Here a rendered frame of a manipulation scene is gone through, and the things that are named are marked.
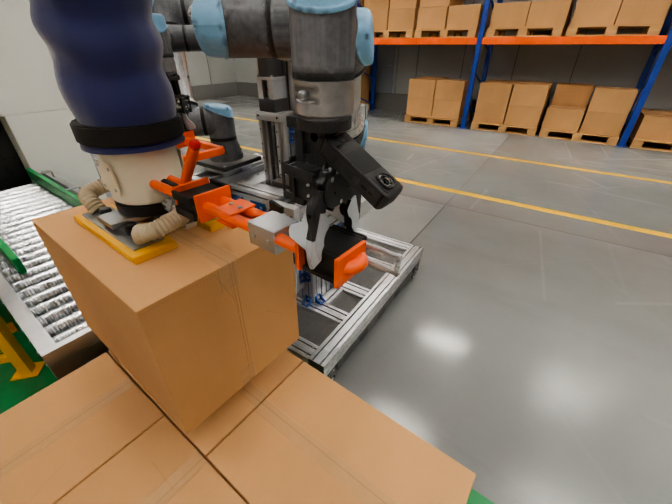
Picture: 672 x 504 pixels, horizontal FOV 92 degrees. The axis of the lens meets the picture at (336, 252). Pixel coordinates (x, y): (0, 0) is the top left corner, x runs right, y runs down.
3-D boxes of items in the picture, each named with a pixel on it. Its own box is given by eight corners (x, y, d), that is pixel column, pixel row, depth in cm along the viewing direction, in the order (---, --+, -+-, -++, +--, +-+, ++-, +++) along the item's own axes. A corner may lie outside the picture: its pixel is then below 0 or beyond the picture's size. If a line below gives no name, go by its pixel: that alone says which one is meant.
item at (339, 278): (295, 269, 52) (294, 242, 50) (325, 250, 57) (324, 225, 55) (337, 289, 48) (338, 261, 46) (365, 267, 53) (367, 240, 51)
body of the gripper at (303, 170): (315, 186, 54) (313, 107, 47) (359, 200, 49) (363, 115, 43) (282, 202, 49) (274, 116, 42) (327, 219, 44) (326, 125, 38)
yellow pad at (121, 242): (75, 221, 88) (67, 204, 86) (114, 209, 95) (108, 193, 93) (135, 266, 71) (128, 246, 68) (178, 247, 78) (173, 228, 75)
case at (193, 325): (87, 326, 110) (30, 219, 89) (194, 272, 137) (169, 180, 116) (187, 435, 80) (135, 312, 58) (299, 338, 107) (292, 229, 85)
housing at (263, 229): (248, 243, 60) (244, 221, 57) (275, 230, 64) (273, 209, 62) (275, 256, 56) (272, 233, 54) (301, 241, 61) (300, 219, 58)
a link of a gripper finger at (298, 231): (290, 258, 52) (303, 201, 50) (319, 271, 49) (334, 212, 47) (276, 259, 49) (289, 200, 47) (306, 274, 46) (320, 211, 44)
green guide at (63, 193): (30, 178, 268) (24, 168, 263) (45, 175, 275) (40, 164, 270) (121, 236, 187) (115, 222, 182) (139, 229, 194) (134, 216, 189)
